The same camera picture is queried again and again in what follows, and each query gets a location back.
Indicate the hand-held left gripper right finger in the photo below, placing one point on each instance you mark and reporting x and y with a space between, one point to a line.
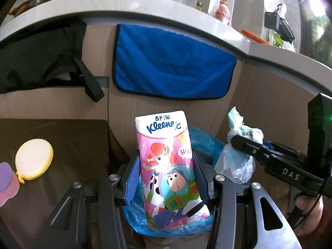
201 181

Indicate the blue plastic bin bag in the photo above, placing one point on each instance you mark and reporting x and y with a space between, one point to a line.
203 141

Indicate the white plastic bag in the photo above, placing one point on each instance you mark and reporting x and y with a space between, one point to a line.
236 160

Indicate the blue cloth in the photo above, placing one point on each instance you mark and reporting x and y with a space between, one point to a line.
168 62

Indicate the dark pan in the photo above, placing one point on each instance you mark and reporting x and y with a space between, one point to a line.
33 4

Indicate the pink printed tissue pack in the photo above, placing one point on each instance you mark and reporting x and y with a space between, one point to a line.
166 166

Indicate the black bag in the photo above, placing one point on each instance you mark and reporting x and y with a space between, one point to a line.
36 57

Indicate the yellow and white sponge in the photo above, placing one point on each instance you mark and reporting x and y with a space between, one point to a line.
32 158

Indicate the purple and pink sponge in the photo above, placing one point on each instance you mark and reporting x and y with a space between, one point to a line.
7 184

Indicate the white-topped counter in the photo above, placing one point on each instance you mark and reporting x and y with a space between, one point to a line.
129 9

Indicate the black utensil holder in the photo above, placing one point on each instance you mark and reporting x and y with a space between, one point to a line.
278 23

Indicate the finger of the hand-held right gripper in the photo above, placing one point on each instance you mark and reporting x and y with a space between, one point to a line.
288 155
259 154

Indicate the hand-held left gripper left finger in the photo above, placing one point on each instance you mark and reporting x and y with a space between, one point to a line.
132 184

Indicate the orange drink bottle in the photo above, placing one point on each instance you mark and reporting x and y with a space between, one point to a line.
222 13

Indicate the person's right hand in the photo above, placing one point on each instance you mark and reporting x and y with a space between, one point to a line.
310 217

